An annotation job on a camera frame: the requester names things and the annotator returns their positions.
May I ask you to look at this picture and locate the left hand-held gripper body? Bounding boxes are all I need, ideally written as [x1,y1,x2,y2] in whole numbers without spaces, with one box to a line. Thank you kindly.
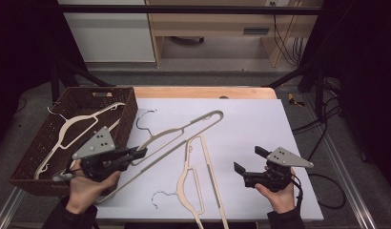
[72,125,135,183]

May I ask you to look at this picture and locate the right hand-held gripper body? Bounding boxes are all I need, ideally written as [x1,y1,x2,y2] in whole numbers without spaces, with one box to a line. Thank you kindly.
[243,146,315,193]

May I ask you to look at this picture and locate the beige clothes hanger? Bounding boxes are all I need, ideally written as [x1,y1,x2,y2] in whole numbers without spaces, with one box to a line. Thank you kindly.
[94,109,225,204]
[151,134,230,229]
[33,101,127,181]

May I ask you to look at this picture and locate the brown woven basket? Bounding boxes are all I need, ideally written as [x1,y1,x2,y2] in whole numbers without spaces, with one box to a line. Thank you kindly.
[8,86,139,197]

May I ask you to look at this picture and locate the person's right hand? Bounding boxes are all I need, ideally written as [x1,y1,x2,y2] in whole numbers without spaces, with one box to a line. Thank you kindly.
[254,165,298,215]

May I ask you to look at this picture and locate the person's left hand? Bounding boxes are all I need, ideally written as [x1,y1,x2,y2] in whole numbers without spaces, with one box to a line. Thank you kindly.
[64,158,121,215]

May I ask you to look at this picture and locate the white table sheet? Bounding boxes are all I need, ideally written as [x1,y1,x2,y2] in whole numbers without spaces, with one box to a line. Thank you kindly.
[94,97,325,222]

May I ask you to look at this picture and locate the yellow and black tool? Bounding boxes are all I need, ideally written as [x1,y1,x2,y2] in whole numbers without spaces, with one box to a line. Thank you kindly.
[287,93,306,108]

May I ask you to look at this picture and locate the black metal stand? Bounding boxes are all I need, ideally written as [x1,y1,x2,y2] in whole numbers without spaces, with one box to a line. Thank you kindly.
[50,58,116,103]
[265,58,327,119]

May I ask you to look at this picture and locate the white cabinet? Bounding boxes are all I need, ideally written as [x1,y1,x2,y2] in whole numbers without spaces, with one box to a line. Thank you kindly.
[56,0,156,64]

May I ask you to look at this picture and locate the wooden desk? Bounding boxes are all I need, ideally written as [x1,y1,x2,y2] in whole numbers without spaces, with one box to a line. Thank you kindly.
[145,0,323,69]

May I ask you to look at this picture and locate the black curtain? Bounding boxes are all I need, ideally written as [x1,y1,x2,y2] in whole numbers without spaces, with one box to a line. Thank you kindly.
[0,0,88,154]
[298,0,391,187]

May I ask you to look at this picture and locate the white cable connector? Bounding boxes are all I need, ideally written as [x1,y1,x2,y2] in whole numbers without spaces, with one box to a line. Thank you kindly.
[51,170,74,183]

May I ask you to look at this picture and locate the black floor cables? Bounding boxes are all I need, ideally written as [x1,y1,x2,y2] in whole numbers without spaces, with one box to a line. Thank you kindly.
[291,77,344,161]

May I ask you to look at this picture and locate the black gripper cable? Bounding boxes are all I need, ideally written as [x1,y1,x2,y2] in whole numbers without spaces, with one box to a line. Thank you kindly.
[291,173,348,212]

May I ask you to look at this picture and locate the aluminium rail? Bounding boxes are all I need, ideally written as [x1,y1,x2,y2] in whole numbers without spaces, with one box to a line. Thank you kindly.
[302,94,380,229]
[0,186,26,229]

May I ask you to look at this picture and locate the black hanging cables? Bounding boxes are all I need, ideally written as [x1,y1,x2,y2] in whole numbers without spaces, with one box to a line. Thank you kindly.
[269,1,305,67]

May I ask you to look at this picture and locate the black horizontal frame bar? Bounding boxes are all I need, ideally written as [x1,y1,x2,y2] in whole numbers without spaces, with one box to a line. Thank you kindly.
[56,4,323,16]

